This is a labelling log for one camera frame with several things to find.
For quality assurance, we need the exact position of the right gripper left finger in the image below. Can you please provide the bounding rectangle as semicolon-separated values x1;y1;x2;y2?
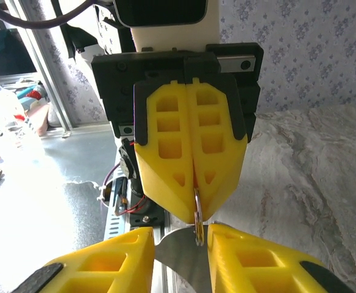
12;227;155;293

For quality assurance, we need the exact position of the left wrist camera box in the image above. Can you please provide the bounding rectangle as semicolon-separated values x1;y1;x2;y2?
113;0;221;54

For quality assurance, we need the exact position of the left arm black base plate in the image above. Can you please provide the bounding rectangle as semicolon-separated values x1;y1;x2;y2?
129;210;168;230

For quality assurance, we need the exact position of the white slotted cable duct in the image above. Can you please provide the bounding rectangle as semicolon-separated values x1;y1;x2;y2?
103;213;127;242

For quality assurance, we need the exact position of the small green clear object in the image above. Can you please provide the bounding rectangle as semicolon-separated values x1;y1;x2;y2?
191;186;207;247

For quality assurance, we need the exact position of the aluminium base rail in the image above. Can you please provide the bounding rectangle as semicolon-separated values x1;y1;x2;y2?
152;213;197;293

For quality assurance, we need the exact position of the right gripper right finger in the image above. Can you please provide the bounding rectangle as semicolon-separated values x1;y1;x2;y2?
207;224;354;293

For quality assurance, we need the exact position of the thin red wire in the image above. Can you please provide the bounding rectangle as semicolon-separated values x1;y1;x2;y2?
116;198;148;216

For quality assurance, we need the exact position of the pink red cloth item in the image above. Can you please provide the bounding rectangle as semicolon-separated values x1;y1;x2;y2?
25;100;52;137

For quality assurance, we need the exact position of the dark monitor screen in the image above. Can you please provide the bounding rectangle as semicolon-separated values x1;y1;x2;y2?
0;29;38;76

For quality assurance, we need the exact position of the aluminium frame post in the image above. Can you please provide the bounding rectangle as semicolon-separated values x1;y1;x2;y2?
10;0;75;138

